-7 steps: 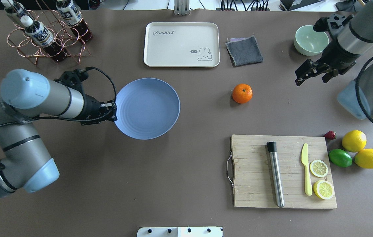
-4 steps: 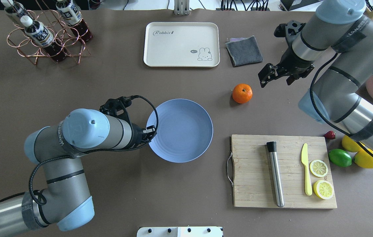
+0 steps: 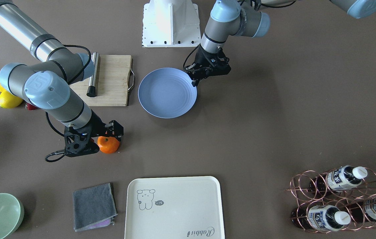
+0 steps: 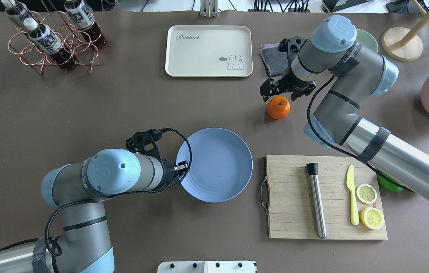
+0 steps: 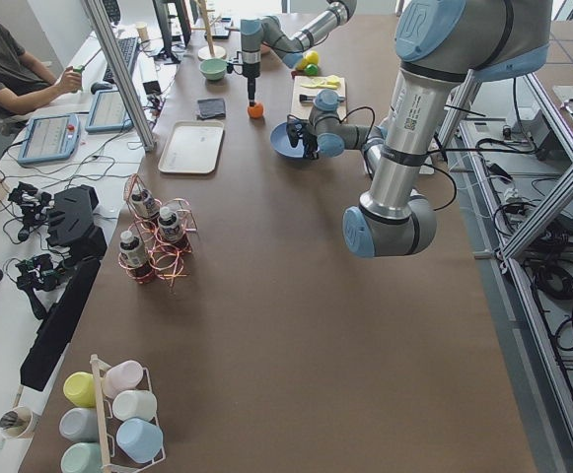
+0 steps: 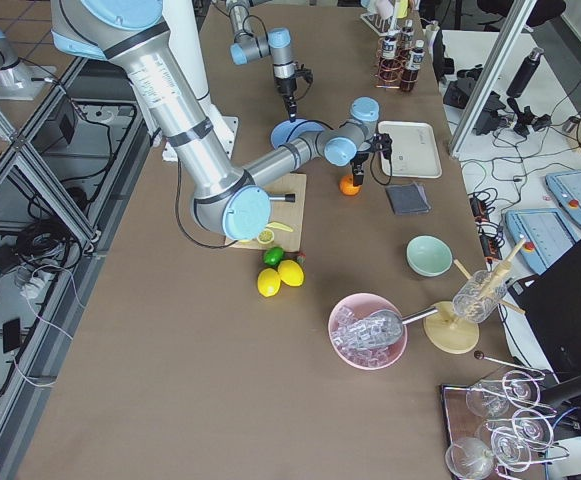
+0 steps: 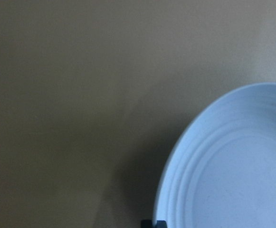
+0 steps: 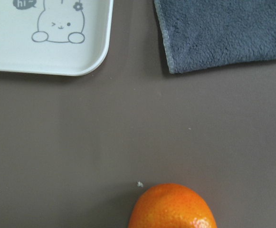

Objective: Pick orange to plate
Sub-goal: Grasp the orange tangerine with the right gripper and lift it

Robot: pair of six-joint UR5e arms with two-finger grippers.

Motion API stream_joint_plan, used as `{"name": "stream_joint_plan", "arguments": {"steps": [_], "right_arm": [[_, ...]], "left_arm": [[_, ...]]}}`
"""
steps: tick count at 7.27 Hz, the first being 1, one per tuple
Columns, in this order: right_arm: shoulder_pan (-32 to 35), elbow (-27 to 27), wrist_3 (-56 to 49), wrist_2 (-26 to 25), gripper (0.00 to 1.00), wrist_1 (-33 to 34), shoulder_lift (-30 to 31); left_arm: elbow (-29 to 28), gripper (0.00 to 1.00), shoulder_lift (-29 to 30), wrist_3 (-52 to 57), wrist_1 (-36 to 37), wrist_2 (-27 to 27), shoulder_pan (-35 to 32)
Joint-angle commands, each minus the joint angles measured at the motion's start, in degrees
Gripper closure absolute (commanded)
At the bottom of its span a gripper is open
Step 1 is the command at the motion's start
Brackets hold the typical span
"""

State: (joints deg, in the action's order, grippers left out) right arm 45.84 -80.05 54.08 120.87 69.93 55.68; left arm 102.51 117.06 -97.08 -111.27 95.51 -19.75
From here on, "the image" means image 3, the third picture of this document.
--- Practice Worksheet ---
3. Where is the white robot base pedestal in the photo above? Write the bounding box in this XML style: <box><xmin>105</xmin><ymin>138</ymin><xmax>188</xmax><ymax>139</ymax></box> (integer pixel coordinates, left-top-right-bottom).
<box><xmin>141</xmin><ymin>0</ymin><xmax>201</xmax><ymax>47</ymax></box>

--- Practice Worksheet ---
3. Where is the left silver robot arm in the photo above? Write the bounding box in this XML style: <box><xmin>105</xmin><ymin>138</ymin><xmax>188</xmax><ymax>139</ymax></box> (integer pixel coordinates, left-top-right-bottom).
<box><xmin>182</xmin><ymin>0</ymin><xmax>376</xmax><ymax>92</ymax></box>

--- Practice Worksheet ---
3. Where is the wooden cutting board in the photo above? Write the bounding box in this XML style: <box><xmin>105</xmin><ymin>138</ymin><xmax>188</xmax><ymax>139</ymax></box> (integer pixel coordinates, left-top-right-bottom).
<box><xmin>70</xmin><ymin>54</ymin><xmax>134</xmax><ymax>107</ymax></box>

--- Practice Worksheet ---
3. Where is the cream rectangular tray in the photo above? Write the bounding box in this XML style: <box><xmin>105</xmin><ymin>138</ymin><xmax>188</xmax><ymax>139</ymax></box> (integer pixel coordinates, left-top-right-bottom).
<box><xmin>124</xmin><ymin>176</ymin><xmax>226</xmax><ymax>239</ymax></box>

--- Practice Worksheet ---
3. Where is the red strawberry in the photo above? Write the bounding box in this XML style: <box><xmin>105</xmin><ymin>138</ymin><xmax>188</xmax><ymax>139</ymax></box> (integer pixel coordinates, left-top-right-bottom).
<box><xmin>25</xmin><ymin>103</ymin><xmax>38</xmax><ymax>111</ymax></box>

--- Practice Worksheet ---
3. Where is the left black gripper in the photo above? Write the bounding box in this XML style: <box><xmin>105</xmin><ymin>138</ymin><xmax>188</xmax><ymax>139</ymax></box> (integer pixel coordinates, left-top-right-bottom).
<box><xmin>184</xmin><ymin>45</ymin><xmax>232</xmax><ymax>87</ymax></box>

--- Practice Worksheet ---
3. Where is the orange fruit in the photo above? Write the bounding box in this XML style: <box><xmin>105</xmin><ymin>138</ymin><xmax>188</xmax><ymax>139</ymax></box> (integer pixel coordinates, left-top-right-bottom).
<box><xmin>97</xmin><ymin>136</ymin><xmax>120</xmax><ymax>153</ymax></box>

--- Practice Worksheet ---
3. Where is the grey folded cloth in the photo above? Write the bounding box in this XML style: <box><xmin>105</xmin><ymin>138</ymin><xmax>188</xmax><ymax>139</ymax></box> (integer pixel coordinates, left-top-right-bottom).
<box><xmin>72</xmin><ymin>183</ymin><xmax>118</xmax><ymax>232</ymax></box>

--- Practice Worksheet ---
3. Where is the black handled knife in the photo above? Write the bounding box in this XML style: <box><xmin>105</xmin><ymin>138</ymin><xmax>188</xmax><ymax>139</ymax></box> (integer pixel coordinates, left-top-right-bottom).
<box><xmin>86</xmin><ymin>52</ymin><xmax>100</xmax><ymax>97</ymax></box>

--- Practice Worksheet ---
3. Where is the blue round plate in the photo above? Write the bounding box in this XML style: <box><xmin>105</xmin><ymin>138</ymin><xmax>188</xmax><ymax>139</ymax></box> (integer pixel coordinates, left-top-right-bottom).
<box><xmin>138</xmin><ymin>67</ymin><xmax>198</xmax><ymax>119</ymax></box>

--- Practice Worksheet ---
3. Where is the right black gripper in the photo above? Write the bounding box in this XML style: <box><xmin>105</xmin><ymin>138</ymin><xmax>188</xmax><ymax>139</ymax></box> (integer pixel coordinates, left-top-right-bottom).
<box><xmin>64</xmin><ymin>114</ymin><xmax>124</xmax><ymax>157</ymax></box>

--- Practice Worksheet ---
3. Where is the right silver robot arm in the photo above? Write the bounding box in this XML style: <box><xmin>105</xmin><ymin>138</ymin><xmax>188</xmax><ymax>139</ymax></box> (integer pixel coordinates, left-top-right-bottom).
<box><xmin>0</xmin><ymin>0</ymin><xmax>124</xmax><ymax>158</ymax></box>

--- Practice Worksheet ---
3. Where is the dark bottle white cap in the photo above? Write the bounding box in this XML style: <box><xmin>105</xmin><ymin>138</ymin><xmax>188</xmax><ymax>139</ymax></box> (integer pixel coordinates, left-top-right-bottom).
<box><xmin>307</xmin><ymin>165</ymin><xmax>368</xmax><ymax>197</ymax></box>

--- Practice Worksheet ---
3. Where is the copper wire bottle rack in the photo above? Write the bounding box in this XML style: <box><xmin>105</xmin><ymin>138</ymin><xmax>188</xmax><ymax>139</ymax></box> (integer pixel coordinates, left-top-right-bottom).
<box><xmin>288</xmin><ymin>167</ymin><xmax>376</xmax><ymax>233</ymax></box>

